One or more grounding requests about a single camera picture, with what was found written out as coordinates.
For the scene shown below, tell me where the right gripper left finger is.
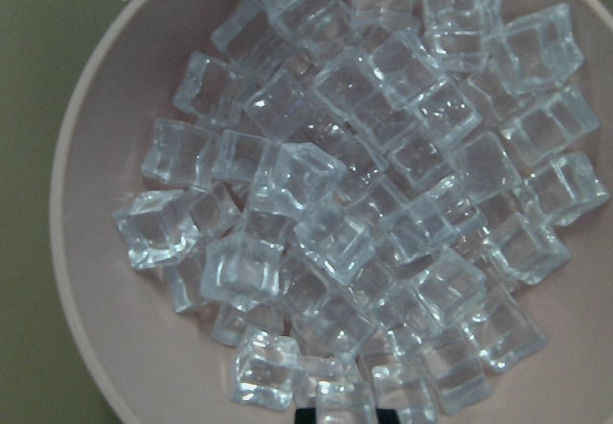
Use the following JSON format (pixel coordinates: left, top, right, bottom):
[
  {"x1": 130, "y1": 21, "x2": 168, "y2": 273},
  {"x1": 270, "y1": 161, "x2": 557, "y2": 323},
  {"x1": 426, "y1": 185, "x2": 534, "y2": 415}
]
[{"x1": 294, "y1": 407, "x2": 317, "y2": 424}]

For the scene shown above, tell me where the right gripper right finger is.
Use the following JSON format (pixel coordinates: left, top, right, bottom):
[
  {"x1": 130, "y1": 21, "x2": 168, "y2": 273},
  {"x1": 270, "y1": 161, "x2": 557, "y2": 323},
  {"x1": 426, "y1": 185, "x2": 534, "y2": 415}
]
[{"x1": 375, "y1": 408, "x2": 398, "y2": 424}]

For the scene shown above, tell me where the ice cubes pile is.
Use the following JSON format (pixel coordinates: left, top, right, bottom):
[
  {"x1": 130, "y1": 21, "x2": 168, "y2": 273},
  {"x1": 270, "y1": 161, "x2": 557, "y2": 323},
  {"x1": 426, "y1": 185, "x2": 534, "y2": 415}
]
[{"x1": 113, "y1": 0, "x2": 608, "y2": 423}]

